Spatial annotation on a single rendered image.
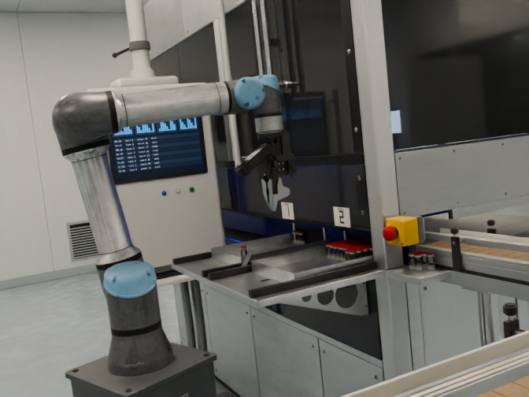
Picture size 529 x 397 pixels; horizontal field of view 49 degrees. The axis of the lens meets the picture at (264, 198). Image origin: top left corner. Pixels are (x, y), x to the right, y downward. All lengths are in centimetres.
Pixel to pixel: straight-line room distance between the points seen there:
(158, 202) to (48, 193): 455
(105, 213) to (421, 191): 88
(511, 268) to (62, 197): 590
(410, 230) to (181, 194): 114
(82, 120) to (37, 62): 566
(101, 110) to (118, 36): 589
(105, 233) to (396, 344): 86
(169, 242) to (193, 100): 115
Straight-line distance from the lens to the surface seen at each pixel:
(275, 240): 221
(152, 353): 137
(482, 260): 155
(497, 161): 195
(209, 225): 247
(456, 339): 190
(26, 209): 688
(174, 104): 136
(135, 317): 135
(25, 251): 692
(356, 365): 192
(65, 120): 136
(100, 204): 146
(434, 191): 176
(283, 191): 158
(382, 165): 163
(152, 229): 240
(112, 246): 147
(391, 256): 167
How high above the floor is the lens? 127
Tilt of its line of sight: 5 degrees down
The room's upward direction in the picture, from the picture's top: 6 degrees counter-clockwise
